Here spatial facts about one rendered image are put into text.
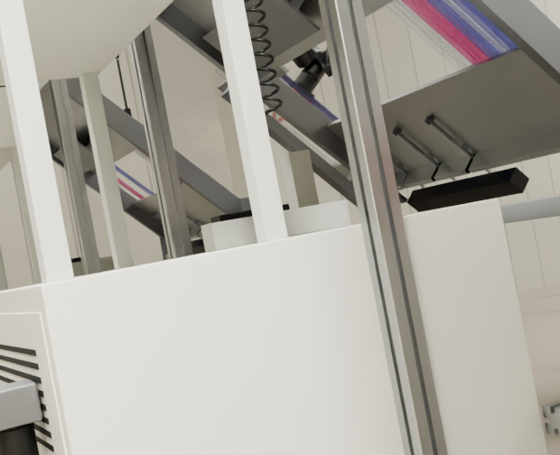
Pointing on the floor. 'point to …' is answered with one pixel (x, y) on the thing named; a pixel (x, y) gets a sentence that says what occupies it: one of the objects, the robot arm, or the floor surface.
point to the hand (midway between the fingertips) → (281, 117)
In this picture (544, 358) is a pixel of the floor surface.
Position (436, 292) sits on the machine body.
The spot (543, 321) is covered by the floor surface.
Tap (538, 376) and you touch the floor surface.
